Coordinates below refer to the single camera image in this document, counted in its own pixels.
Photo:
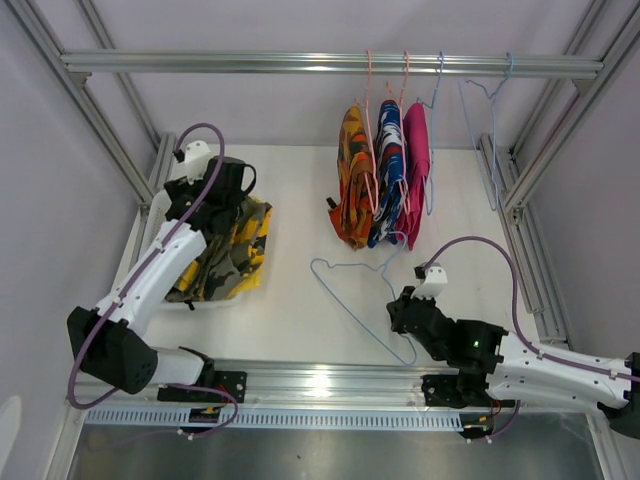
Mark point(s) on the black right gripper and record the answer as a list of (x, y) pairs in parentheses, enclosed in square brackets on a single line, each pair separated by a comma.
[(395, 306)]

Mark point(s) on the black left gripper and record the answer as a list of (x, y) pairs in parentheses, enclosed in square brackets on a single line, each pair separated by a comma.
[(180, 187)]

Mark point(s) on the olive yellow camouflage trousers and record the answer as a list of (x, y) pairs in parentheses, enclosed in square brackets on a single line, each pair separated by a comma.
[(231, 263)]

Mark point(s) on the blue hanger of camouflage trousers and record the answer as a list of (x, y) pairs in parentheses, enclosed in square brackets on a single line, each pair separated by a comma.
[(360, 289)]

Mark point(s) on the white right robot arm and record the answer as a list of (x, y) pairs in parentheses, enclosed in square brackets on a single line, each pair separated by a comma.
[(491, 364)]

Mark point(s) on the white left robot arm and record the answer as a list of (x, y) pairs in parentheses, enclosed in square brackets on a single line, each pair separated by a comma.
[(107, 340)]

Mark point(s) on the blue white patterned trousers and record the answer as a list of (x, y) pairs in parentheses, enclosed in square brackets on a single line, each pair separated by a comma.
[(388, 157)]

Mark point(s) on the orange camouflage trousers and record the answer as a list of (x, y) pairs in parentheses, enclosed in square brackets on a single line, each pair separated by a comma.
[(352, 215)]

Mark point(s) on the pink trousers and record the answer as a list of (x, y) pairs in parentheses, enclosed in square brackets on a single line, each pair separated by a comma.
[(419, 166)]

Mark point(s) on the white plastic basket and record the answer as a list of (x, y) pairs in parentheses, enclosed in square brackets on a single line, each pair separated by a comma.
[(155, 217)]

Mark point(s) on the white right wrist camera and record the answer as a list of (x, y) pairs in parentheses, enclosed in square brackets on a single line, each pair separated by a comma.
[(432, 280)]

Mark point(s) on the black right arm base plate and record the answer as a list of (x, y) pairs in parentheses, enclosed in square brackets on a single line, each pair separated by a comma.
[(456, 391)]

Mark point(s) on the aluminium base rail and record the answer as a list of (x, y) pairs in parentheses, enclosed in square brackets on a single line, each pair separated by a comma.
[(291, 385)]

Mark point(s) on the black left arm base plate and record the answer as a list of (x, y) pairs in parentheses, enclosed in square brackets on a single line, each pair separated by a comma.
[(232, 383)]

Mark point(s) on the aluminium hanging rail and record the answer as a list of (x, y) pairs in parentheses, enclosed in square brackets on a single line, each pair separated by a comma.
[(243, 62)]

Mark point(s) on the white slotted cable duct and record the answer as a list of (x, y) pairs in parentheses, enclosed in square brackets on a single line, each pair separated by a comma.
[(290, 419)]

